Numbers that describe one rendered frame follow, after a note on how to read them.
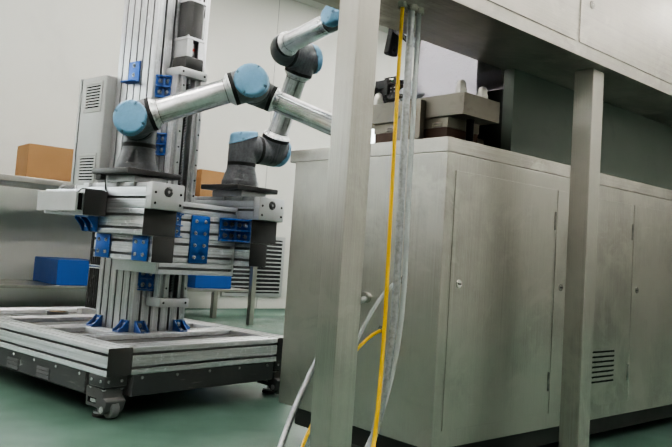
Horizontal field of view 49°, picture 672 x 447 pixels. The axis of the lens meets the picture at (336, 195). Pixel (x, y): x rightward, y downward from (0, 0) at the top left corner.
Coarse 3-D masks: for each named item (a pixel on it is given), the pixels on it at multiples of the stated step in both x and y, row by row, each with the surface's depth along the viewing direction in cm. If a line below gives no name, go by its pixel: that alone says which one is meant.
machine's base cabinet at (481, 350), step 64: (320, 192) 227; (384, 192) 206; (448, 192) 190; (512, 192) 209; (320, 256) 224; (384, 256) 204; (448, 256) 190; (512, 256) 208; (640, 256) 260; (448, 320) 189; (512, 320) 208; (640, 320) 259; (448, 384) 189; (512, 384) 208; (640, 384) 258
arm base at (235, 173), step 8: (232, 168) 296; (240, 168) 295; (248, 168) 296; (224, 176) 297; (232, 176) 294; (240, 176) 295; (248, 176) 295; (256, 176) 300; (248, 184) 294; (256, 184) 298
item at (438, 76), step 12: (432, 60) 232; (444, 60) 229; (456, 60) 225; (468, 60) 222; (420, 72) 236; (432, 72) 232; (444, 72) 228; (456, 72) 225; (468, 72) 221; (420, 84) 235; (432, 84) 231; (444, 84) 228; (456, 84) 224; (468, 84) 221
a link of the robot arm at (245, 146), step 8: (232, 136) 298; (240, 136) 296; (248, 136) 297; (256, 136) 300; (232, 144) 297; (240, 144) 296; (248, 144) 297; (256, 144) 299; (264, 144) 302; (232, 152) 297; (240, 152) 296; (248, 152) 297; (256, 152) 299; (264, 152) 302; (232, 160) 296; (240, 160) 296; (248, 160) 297; (256, 160) 302
